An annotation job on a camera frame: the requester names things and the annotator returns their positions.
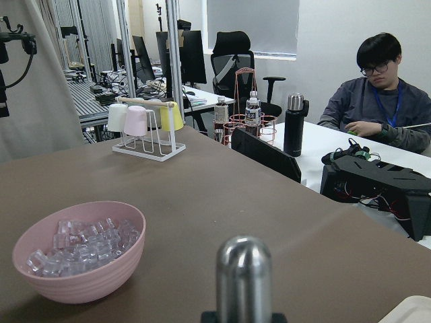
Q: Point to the black thermos flask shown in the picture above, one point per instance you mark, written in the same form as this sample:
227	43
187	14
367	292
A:
296	111

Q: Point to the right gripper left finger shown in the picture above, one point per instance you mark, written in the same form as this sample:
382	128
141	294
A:
209	317

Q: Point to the copper wire bottle rack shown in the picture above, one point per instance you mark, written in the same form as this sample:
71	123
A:
248	113

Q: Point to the black office chair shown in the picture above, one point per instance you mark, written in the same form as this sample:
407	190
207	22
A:
232	52

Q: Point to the white wire cup rack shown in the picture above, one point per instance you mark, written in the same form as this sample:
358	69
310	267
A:
147	128

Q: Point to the cream rabbit serving tray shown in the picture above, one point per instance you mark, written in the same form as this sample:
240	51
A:
415	308

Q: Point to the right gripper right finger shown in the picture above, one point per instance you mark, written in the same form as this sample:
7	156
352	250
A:
278	318

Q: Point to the pink bowl of ice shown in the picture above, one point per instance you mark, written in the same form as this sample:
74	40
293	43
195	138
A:
82	253

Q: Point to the steel muddler black tip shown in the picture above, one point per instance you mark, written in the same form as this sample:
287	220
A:
243	281

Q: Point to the seated person in grey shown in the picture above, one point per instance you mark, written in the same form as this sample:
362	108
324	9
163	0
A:
379	105

